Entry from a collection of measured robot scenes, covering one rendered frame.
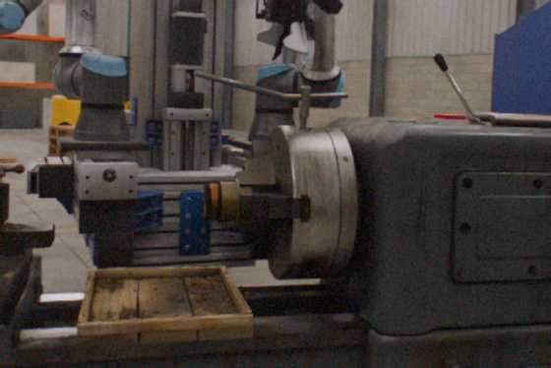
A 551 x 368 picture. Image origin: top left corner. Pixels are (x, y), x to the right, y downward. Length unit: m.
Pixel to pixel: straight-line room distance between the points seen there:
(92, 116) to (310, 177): 0.78
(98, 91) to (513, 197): 1.08
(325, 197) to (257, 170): 0.20
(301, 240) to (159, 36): 1.00
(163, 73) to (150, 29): 0.14
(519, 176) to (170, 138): 1.04
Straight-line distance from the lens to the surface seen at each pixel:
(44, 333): 1.34
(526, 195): 1.37
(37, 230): 1.41
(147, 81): 2.05
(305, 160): 1.26
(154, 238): 1.89
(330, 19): 1.83
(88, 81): 1.86
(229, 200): 1.33
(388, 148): 1.23
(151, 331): 1.23
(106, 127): 1.84
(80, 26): 1.99
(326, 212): 1.25
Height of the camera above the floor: 1.29
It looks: 3 degrees down
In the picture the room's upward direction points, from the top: 2 degrees clockwise
